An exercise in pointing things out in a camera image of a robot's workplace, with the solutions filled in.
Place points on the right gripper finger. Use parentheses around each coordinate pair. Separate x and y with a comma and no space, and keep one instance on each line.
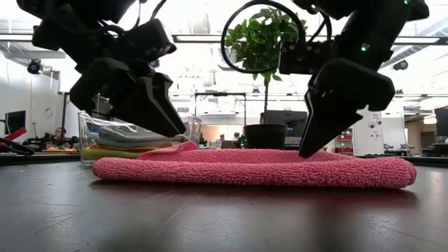
(325,122)

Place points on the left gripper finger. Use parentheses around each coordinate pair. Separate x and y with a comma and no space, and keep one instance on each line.
(168,108)
(136,108)

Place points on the orange microfiber towel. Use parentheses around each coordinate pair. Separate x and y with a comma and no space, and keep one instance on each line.
(140,148)

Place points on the clear plastic bin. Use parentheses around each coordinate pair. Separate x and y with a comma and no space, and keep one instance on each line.
(87,140)

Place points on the pink microfiber towel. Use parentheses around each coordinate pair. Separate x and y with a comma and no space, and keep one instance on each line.
(245,168)

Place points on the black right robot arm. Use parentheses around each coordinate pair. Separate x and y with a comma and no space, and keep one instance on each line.
(371,21)

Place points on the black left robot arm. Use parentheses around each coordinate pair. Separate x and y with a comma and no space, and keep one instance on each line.
(80,17)

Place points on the black computer monitor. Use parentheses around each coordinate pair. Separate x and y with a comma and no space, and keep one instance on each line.
(290,119)
(15,120)
(441,122)

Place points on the white pillar machine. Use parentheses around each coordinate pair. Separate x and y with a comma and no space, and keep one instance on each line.
(371,133)

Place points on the person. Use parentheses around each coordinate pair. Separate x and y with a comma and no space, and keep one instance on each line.
(59,134)

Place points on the red angled bar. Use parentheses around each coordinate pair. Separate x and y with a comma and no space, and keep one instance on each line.
(15,134)

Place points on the green potted plant black pot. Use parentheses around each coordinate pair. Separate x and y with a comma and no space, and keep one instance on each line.
(259,42)

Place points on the black table mat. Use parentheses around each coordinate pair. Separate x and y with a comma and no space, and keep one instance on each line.
(224,224)

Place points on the red white wall box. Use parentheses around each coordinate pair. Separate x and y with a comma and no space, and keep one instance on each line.
(343,141)

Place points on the black ceiling camera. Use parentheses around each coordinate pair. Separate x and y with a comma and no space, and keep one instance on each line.
(401,65)
(154,64)
(35,66)

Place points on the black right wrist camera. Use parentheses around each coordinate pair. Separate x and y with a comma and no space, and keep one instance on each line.
(304,56)

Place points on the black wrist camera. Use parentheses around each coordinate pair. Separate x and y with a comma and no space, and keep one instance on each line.
(150,38)
(304,56)

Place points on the round wall clock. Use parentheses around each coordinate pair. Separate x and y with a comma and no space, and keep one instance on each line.
(48,112)

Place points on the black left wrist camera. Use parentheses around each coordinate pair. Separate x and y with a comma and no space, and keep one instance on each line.
(150,38)

